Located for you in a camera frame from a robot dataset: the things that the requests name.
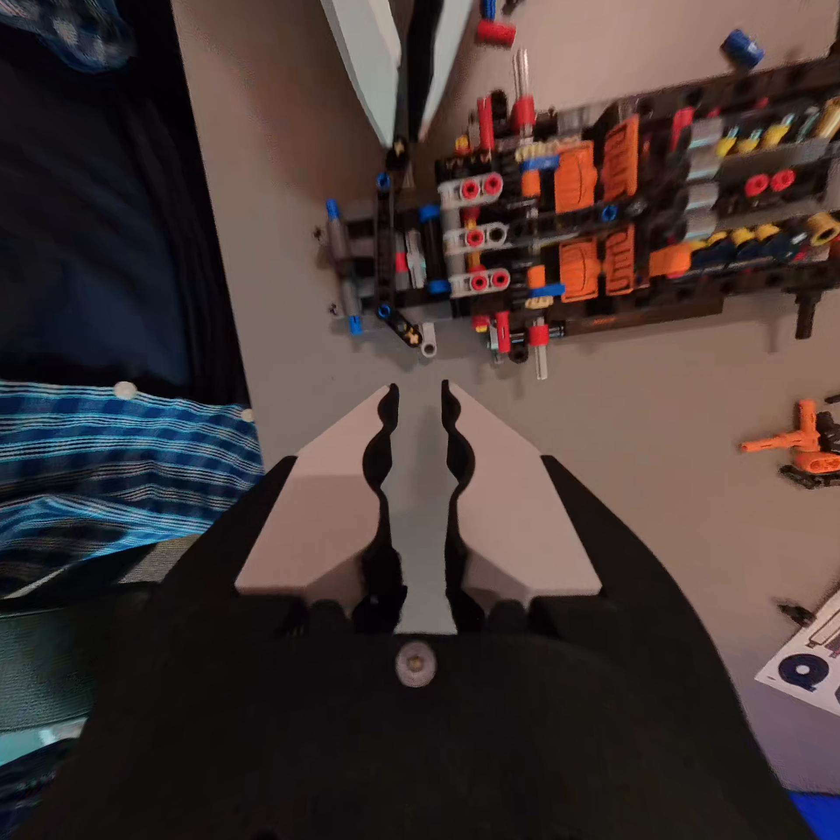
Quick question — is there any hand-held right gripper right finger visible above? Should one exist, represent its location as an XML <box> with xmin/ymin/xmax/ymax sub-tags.
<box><xmin>441</xmin><ymin>379</ymin><xmax>602</xmax><ymax>631</ymax></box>

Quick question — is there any white sticker sheet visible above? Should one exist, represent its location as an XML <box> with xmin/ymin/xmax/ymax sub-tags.
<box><xmin>755</xmin><ymin>591</ymin><xmax>840</xmax><ymax>711</ymax></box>

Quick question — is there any large multicoloured lego model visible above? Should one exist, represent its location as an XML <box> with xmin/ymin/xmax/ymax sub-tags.
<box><xmin>314</xmin><ymin>49</ymin><xmax>840</xmax><ymax>383</ymax></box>

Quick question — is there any blue object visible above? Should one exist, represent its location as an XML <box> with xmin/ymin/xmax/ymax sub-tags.
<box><xmin>787</xmin><ymin>791</ymin><xmax>840</xmax><ymax>840</ymax></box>

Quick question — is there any person in plaid shirt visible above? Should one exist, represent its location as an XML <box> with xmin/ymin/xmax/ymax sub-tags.
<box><xmin>0</xmin><ymin>0</ymin><xmax>265</xmax><ymax>592</ymax></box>

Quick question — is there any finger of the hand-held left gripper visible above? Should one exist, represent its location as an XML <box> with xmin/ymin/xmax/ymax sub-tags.
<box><xmin>410</xmin><ymin>0</ymin><xmax>475</xmax><ymax>144</ymax></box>
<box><xmin>320</xmin><ymin>0</ymin><xmax>411</xmax><ymax>155</ymax></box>

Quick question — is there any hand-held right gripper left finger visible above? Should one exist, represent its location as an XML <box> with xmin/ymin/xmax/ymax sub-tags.
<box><xmin>234</xmin><ymin>384</ymin><xmax>403</xmax><ymax>624</ymax></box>

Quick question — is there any blue lego cylinder piece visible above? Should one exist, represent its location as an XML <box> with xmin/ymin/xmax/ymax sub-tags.
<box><xmin>721</xmin><ymin>28</ymin><xmax>766</xmax><ymax>71</ymax></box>

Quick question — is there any orange and black lego subassembly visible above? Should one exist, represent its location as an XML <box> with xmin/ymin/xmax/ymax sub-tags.
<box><xmin>740</xmin><ymin>395</ymin><xmax>840</xmax><ymax>492</ymax></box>

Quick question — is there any dark navy garment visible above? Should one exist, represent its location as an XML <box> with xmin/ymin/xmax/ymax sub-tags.
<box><xmin>0</xmin><ymin>26</ymin><xmax>253</xmax><ymax>408</ymax></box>

